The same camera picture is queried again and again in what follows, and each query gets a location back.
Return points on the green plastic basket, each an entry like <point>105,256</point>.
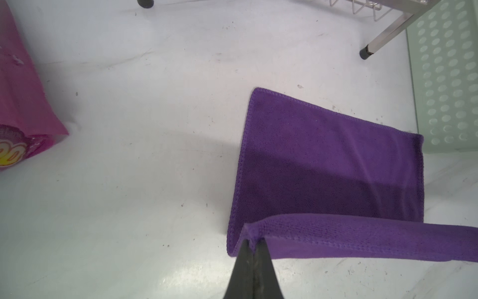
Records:
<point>443,49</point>

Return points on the purple square dishcloth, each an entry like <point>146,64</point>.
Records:
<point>313,183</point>

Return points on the steel two-tier dish rack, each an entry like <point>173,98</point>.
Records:
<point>281,30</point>

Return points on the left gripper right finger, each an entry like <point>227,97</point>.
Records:
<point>266,282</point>

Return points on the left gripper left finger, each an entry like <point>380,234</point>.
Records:
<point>242,278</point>

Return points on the pink snack bag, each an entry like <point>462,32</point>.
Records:
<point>29,125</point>

